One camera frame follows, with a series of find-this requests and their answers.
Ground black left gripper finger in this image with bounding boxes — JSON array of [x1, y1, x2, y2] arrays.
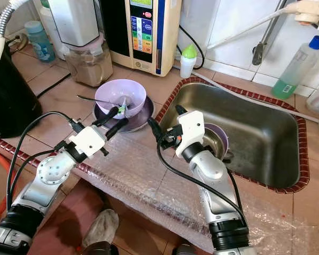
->
[[105, 118, 129, 140], [96, 108, 119, 126]]

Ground white training chopsticks green connector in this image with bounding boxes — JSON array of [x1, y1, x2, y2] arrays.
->
[[113, 97, 128, 117]]

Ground purple plastic bowl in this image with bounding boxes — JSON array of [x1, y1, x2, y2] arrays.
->
[[95, 79, 147, 120], [204, 123, 230, 162]]

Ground metal spoon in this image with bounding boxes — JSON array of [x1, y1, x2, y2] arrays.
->
[[77, 95, 123, 108]]

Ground white bottle green cap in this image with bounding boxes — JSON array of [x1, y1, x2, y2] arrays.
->
[[179, 44, 198, 79]]

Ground clear bubble wrap sheet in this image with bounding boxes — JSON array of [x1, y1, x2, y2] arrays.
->
[[74, 133, 314, 255]]

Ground steel blender with glass jar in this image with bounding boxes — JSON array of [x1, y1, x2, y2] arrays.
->
[[48, 0, 113, 88]]

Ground stainless steel sink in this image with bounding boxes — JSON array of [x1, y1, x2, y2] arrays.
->
[[154, 80, 304, 191]]

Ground beige water ionizer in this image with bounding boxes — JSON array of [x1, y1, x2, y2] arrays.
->
[[100, 0, 182, 78]]

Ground white plastic container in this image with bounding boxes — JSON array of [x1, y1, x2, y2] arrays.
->
[[40, 0, 70, 60]]

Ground black electric kettle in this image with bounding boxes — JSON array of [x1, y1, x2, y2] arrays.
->
[[0, 40, 43, 140]]

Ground small blue plastic bottle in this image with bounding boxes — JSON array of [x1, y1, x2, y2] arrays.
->
[[24, 20, 56, 63]]

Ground grey metal tap lever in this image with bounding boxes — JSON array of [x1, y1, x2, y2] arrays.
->
[[252, 0, 290, 66]]

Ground white water pipe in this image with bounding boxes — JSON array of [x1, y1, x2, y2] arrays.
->
[[206, 3, 301, 51]]

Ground clear bottle green dish soap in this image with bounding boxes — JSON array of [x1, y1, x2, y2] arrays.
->
[[271, 33, 319, 100]]

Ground beige tap fitting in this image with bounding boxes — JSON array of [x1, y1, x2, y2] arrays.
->
[[293, 0, 319, 26]]

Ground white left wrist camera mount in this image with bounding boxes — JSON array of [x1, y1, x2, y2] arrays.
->
[[68, 126, 109, 159]]

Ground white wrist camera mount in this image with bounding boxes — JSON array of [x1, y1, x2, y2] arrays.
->
[[68, 126, 109, 159], [174, 110, 206, 158]]

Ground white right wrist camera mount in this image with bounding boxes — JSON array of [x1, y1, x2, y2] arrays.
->
[[174, 110, 206, 158]]

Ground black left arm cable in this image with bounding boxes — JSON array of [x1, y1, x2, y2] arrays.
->
[[6, 111, 87, 210]]

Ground black ionizer power cord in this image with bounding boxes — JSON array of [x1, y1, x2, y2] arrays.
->
[[177, 24, 206, 71]]

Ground thin white hose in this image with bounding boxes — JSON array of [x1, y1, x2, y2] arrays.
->
[[196, 71, 319, 124]]

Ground orange hose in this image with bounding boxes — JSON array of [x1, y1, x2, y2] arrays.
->
[[0, 146, 14, 226]]

